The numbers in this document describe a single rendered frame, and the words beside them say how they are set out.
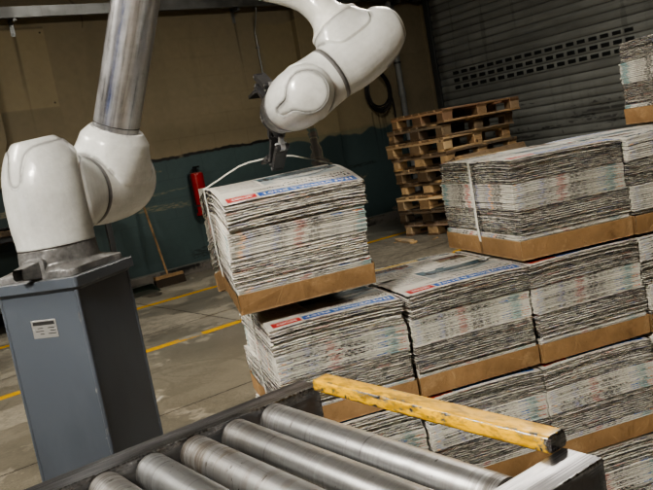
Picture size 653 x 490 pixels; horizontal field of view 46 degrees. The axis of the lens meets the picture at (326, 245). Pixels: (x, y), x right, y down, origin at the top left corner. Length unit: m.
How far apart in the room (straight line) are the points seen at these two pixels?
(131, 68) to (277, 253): 0.51
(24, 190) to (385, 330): 0.76
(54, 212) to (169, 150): 7.10
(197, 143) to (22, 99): 1.91
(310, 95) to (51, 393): 0.79
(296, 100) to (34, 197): 0.57
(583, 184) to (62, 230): 1.10
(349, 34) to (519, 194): 0.56
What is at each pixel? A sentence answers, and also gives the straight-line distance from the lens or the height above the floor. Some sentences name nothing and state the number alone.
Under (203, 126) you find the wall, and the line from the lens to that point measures 8.86.
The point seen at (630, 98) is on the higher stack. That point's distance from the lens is 2.29.
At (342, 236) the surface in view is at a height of 0.97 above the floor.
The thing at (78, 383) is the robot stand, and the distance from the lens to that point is 1.59.
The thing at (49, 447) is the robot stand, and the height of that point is 0.66.
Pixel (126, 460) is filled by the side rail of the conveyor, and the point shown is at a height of 0.80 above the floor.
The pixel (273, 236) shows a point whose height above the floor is 1.00.
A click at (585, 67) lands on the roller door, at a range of 9.39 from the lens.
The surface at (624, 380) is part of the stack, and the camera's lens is 1.89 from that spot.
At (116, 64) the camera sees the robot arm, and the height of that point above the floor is 1.40.
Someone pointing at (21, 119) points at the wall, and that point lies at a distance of 8.16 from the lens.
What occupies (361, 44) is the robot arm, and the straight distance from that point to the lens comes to 1.37.
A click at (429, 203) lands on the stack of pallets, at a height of 0.35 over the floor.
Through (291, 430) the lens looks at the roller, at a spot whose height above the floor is 0.78.
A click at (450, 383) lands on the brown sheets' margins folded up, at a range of 1.66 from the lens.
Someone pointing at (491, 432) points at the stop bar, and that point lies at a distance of 0.91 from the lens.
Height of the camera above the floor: 1.16
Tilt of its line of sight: 7 degrees down
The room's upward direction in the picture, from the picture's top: 10 degrees counter-clockwise
